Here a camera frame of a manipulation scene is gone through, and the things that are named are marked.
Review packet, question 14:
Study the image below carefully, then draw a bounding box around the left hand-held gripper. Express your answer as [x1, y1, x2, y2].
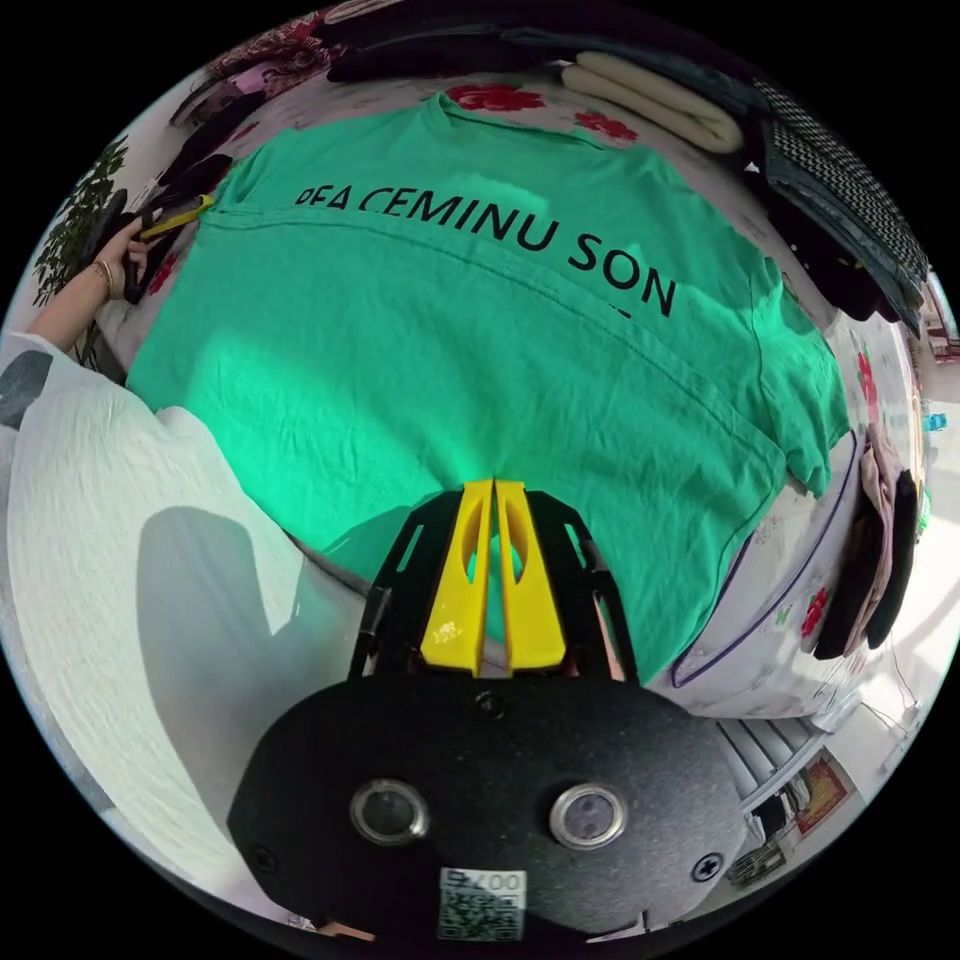
[80, 153, 235, 307]

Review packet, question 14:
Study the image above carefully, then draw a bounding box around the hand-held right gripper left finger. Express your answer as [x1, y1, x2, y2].
[419, 478, 495, 670]

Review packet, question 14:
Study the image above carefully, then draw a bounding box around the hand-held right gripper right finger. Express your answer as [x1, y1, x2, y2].
[494, 478, 568, 674]

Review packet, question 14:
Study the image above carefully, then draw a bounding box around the green short sleeve shirt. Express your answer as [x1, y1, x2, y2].
[123, 93, 853, 688]

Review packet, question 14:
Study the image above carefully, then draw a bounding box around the person's left forearm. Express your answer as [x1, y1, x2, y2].
[26, 258, 115, 355]

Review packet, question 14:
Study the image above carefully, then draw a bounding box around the person's left hand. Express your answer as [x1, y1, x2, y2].
[92, 212, 151, 298]

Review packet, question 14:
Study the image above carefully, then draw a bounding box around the green leafy plant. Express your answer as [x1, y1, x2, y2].
[31, 134, 133, 369]

